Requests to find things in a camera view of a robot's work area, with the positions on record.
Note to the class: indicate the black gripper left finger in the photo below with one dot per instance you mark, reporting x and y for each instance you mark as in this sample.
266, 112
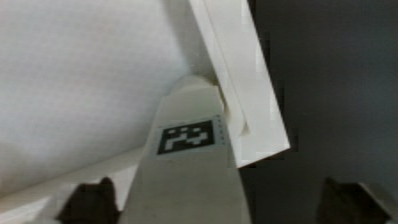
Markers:
90, 207

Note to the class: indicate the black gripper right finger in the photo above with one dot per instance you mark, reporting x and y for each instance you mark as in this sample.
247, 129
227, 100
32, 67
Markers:
346, 205

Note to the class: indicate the white desk leg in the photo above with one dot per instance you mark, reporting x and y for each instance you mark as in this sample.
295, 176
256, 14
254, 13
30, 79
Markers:
186, 190

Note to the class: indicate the white desk tabletop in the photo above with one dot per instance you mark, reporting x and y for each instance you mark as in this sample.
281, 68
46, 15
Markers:
94, 55

